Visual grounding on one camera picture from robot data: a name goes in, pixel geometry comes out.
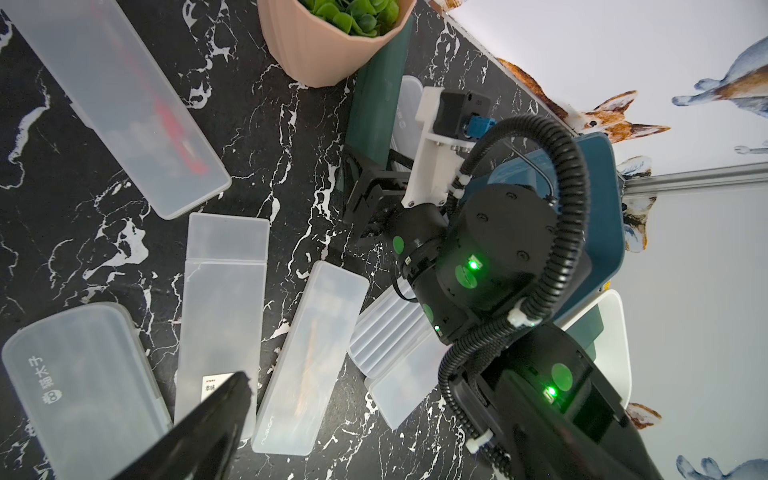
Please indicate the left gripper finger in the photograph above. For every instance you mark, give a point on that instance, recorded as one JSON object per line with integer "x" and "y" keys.
{"x": 203, "y": 444}

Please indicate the clear case with pink item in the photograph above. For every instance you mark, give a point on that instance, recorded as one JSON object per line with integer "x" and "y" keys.
{"x": 118, "y": 90}

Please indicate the clear case with red pen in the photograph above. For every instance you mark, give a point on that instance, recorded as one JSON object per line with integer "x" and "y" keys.
{"x": 399, "y": 390}

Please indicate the teal storage box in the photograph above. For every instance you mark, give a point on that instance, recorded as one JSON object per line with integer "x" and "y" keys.
{"x": 604, "y": 233}

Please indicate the clear rounded case front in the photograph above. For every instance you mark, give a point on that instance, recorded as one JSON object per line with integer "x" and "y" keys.
{"x": 85, "y": 384}

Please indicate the white storage box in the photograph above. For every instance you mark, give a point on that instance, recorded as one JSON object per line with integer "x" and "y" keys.
{"x": 613, "y": 358}

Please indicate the clear case with pencil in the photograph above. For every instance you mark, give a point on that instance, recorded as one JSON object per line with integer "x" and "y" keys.
{"x": 299, "y": 391}

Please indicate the clear case with barcode label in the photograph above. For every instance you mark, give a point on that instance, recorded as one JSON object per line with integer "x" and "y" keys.
{"x": 222, "y": 309}

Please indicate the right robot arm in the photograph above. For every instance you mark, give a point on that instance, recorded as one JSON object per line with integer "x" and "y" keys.
{"x": 523, "y": 230}

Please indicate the pink pot with green plant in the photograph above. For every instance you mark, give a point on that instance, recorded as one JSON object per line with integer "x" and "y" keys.
{"x": 313, "y": 51}

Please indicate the clear ribbed case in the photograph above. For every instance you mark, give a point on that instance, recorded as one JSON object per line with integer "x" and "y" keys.
{"x": 384, "y": 331}

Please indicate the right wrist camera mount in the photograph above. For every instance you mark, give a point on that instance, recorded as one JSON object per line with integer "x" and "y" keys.
{"x": 450, "y": 122}

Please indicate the clear rounded case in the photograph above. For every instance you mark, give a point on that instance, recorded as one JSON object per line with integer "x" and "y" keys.
{"x": 406, "y": 130}
{"x": 85, "y": 384}

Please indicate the dark green case with pens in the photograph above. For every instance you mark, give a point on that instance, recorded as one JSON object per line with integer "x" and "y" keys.
{"x": 586, "y": 330}

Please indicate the clear rounded case back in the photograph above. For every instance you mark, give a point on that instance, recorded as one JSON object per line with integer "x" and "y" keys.
{"x": 406, "y": 130}

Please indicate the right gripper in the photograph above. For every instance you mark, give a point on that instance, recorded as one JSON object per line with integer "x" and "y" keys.
{"x": 373, "y": 209}

